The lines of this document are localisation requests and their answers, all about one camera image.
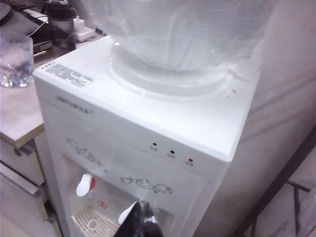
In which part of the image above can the bagged water jug red label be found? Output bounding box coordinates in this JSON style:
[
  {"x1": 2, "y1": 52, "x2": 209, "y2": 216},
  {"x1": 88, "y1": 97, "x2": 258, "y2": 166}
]
[{"x1": 92, "y1": 0, "x2": 270, "y2": 72}]

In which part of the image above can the dark metal rack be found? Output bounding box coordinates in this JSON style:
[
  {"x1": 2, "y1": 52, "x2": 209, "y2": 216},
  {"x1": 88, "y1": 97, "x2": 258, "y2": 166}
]
[{"x1": 275, "y1": 128, "x2": 316, "y2": 237}]

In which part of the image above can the red collar water tap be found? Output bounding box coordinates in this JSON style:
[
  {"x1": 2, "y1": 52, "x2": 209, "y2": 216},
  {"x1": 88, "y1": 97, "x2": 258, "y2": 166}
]
[{"x1": 76, "y1": 173, "x2": 97, "y2": 198}]

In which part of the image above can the blue collar water tap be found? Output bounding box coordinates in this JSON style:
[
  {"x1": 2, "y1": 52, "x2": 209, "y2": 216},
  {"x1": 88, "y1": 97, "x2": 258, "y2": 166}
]
[{"x1": 118, "y1": 206, "x2": 135, "y2": 223}]

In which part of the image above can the grey sports bottle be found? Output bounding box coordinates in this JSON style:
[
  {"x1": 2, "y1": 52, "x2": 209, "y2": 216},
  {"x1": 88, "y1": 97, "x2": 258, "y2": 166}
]
[{"x1": 50, "y1": 4, "x2": 77, "y2": 50}]

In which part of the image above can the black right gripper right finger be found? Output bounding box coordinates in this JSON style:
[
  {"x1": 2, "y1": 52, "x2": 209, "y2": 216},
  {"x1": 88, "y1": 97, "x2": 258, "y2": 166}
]
[{"x1": 142, "y1": 202, "x2": 163, "y2": 237}]

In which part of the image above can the white water dispenser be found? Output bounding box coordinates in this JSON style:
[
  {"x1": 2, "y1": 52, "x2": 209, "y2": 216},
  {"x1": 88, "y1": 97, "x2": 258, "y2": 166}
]
[{"x1": 33, "y1": 36, "x2": 262, "y2": 237}]

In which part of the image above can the white cable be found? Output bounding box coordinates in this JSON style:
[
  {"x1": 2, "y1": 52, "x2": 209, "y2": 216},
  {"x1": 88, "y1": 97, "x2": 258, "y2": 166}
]
[{"x1": 26, "y1": 18, "x2": 50, "y2": 38}]

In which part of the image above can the white power adapter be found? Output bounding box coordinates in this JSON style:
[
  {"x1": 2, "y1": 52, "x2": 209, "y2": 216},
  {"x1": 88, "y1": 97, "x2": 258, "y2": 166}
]
[{"x1": 73, "y1": 16, "x2": 96, "y2": 42}]

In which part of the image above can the white drip tray grille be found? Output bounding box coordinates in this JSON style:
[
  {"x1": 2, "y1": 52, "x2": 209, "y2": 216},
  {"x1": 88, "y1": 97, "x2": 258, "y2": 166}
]
[{"x1": 71, "y1": 206, "x2": 121, "y2": 237}]

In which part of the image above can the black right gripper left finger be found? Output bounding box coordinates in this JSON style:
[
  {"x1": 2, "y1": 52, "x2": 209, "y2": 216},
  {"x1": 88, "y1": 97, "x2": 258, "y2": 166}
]
[{"x1": 116, "y1": 201, "x2": 145, "y2": 237}]

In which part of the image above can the white desk drawer cabinet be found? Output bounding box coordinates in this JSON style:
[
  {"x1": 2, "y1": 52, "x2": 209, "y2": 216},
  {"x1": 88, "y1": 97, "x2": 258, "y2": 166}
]
[{"x1": 0, "y1": 138, "x2": 59, "y2": 237}]

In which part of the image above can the black laptop stand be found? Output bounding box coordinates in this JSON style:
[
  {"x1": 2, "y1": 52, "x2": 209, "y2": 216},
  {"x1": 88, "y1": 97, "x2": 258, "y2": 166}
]
[{"x1": 23, "y1": 8, "x2": 54, "y2": 59}]

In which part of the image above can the clear plastic mug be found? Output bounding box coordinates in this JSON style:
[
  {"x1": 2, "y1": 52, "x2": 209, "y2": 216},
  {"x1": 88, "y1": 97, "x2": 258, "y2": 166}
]
[{"x1": 0, "y1": 34, "x2": 35, "y2": 89}]

